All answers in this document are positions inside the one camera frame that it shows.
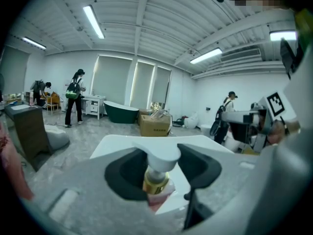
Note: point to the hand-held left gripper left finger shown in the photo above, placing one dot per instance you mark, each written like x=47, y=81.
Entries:
x=85, y=185

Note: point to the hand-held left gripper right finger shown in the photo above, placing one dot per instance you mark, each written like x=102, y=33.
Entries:
x=225, y=172

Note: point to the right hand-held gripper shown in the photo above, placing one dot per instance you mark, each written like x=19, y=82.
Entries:
x=274, y=106

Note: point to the white rectangular bathtub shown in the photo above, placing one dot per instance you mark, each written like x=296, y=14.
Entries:
x=122, y=143

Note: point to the bottle with white cap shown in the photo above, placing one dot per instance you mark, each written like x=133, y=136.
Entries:
x=159, y=155

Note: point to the dark green oval bathtub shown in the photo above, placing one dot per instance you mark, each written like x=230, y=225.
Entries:
x=122, y=112

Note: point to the person's right hand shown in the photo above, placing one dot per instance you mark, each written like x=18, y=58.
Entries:
x=283, y=131

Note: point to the white bean bag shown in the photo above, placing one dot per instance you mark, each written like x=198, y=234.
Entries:
x=191, y=121

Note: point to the grey floor cushion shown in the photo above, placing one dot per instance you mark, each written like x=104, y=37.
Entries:
x=57, y=137

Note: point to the red black vacuum cleaner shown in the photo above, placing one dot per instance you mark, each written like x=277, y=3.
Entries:
x=181, y=121

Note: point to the ceiling air vent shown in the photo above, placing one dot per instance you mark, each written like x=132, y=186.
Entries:
x=240, y=55

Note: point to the long ceiling light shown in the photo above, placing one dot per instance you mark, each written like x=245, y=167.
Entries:
x=206, y=55
x=34, y=42
x=94, y=21

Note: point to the dark wooden cabinet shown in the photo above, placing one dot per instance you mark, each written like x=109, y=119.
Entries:
x=29, y=131

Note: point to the pile of pale parts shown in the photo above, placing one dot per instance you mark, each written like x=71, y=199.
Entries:
x=159, y=113

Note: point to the white vanity cabinet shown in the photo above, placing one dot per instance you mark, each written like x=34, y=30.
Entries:
x=94, y=105

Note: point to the large cardboard box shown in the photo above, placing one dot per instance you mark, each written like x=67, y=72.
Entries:
x=155, y=127

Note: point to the grey roller blind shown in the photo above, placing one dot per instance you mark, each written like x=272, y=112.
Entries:
x=111, y=79
x=161, y=84
x=143, y=84

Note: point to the wooden armchair orange seat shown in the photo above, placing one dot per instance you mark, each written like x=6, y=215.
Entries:
x=52, y=104

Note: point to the rectangular ceiling light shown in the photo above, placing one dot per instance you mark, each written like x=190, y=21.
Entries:
x=283, y=35

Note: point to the green black backpack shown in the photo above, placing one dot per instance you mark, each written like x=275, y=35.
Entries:
x=73, y=89

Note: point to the pink bottle dark cap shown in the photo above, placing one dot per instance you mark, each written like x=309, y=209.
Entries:
x=31, y=100

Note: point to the white sink basin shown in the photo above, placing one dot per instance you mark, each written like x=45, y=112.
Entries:
x=20, y=107

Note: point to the small white pump bottle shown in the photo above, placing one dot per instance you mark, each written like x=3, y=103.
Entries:
x=22, y=98

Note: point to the person's green shirt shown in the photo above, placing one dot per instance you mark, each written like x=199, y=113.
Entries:
x=304, y=26

